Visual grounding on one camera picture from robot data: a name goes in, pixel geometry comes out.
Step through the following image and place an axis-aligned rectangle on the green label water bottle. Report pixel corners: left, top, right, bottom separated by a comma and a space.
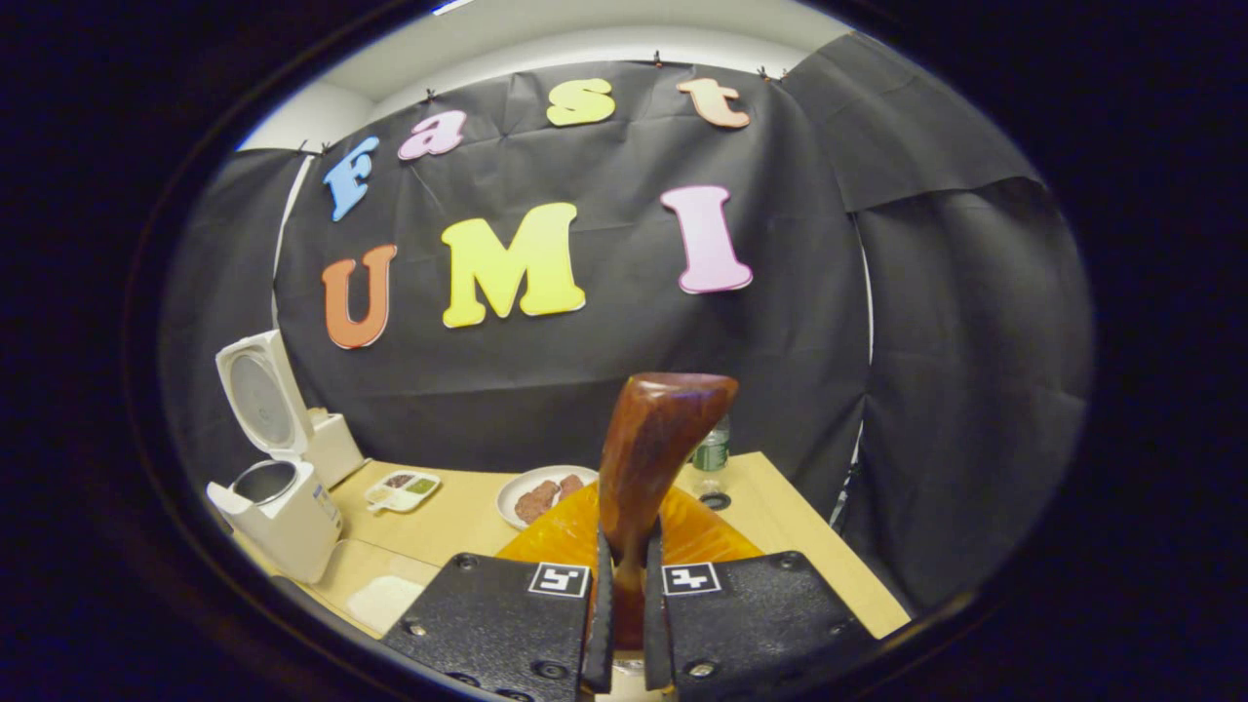
690, 414, 732, 498

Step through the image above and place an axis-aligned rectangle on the white divided bean dish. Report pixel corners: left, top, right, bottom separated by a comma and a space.
365, 471, 443, 515

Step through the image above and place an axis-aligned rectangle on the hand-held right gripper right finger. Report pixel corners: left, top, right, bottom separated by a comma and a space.
642, 485, 876, 702

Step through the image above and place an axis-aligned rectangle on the white round plate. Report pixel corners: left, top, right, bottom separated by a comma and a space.
496, 465, 601, 530

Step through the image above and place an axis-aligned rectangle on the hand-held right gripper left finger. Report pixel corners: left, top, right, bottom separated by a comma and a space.
380, 483, 617, 702

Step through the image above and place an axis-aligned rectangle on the brown wooden spoon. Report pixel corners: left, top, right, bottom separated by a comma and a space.
597, 372, 740, 649

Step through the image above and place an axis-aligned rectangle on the white rice cooker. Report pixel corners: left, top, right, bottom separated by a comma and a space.
206, 330, 344, 584

